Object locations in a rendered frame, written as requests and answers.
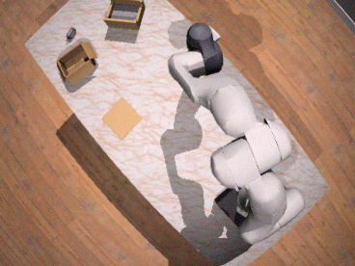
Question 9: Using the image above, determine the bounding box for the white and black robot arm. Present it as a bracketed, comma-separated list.
[168, 23, 305, 245]

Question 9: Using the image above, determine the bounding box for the tan square mat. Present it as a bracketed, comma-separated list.
[102, 98, 142, 140]

